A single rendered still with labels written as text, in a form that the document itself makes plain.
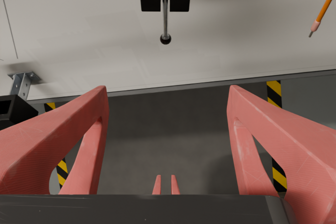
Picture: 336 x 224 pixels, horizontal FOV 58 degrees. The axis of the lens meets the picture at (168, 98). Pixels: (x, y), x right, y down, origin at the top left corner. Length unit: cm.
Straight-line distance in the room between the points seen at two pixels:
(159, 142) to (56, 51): 108
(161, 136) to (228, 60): 105
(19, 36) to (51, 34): 5
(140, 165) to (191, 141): 29
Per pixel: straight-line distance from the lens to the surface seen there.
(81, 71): 53
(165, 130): 149
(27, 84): 56
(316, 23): 29
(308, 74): 56
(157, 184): 27
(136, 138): 153
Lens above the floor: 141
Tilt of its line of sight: 76 degrees down
